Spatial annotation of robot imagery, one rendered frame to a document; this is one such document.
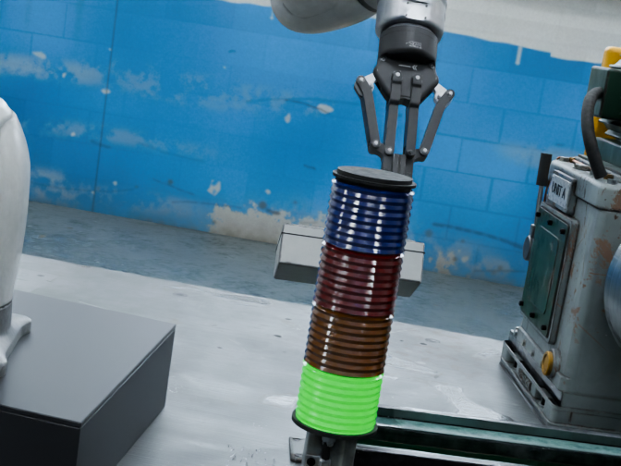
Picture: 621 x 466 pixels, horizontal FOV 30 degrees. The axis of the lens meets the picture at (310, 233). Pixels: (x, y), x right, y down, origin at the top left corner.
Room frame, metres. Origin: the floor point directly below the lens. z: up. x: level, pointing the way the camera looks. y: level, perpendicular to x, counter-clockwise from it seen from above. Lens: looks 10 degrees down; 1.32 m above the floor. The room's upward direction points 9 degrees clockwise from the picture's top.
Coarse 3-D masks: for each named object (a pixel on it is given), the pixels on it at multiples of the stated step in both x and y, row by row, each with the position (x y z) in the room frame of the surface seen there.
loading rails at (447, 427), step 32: (384, 416) 1.18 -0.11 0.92; (416, 416) 1.19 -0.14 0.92; (448, 416) 1.19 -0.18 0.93; (384, 448) 1.06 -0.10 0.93; (416, 448) 1.16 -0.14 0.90; (448, 448) 1.16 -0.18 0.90; (480, 448) 1.16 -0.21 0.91; (512, 448) 1.16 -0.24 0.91; (544, 448) 1.17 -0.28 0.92; (576, 448) 1.18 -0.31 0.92; (608, 448) 1.19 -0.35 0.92
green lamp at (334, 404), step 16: (304, 368) 0.81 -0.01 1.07; (304, 384) 0.81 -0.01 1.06; (320, 384) 0.79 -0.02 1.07; (336, 384) 0.79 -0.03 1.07; (352, 384) 0.79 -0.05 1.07; (368, 384) 0.79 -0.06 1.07; (304, 400) 0.80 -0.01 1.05; (320, 400) 0.79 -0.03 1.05; (336, 400) 0.79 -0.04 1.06; (352, 400) 0.79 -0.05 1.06; (368, 400) 0.80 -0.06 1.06; (304, 416) 0.80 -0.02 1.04; (320, 416) 0.79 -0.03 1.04; (336, 416) 0.79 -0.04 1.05; (352, 416) 0.79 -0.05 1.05; (368, 416) 0.80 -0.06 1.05; (336, 432) 0.79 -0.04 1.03; (352, 432) 0.79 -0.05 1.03; (368, 432) 0.80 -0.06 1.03
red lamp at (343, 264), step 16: (320, 256) 0.81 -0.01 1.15; (336, 256) 0.79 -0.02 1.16; (352, 256) 0.79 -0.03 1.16; (368, 256) 0.79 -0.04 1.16; (384, 256) 0.79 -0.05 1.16; (400, 256) 0.80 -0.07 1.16; (320, 272) 0.81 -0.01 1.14; (336, 272) 0.79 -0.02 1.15; (352, 272) 0.79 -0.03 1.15; (368, 272) 0.79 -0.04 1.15; (384, 272) 0.79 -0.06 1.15; (320, 288) 0.80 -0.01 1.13; (336, 288) 0.79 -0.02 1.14; (352, 288) 0.79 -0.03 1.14; (368, 288) 0.79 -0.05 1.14; (384, 288) 0.79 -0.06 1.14; (320, 304) 0.80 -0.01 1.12; (336, 304) 0.79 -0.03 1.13; (352, 304) 0.79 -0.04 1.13; (368, 304) 0.79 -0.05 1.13; (384, 304) 0.80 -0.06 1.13
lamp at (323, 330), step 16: (320, 320) 0.80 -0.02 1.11; (336, 320) 0.79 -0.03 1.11; (352, 320) 0.79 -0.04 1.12; (368, 320) 0.79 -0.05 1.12; (384, 320) 0.80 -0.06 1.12; (320, 336) 0.80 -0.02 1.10; (336, 336) 0.79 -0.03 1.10; (352, 336) 0.79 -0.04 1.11; (368, 336) 0.79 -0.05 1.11; (384, 336) 0.80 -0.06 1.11; (320, 352) 0.79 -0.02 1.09; (336, 352) 0.79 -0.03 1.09; (352, 352) 0.79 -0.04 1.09; (368, 352) 0.79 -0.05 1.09; (384, 352) 0.80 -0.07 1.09; (320, 368) 0.79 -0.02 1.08; (336, 368) 0.79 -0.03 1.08; (352, 368) 0.79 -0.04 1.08; (368, 368) 0.79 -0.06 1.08
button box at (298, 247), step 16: (288, 224) 1.34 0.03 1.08; (288, 240) 1.33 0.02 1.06; (304, 240) 1.33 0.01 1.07; (320, 240) 1.33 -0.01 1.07; (288, 256) 1.32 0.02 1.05; (304, 256) 1.32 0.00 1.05; (416, 256) 1.34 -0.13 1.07; (288, 272) 1.34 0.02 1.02; (304, 272) 1.33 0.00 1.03; (400, 272) 1.33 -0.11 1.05; (416, 272) 1.33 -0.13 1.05; (400, 288) 1.35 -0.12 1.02; (416, 288) 1.35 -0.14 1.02
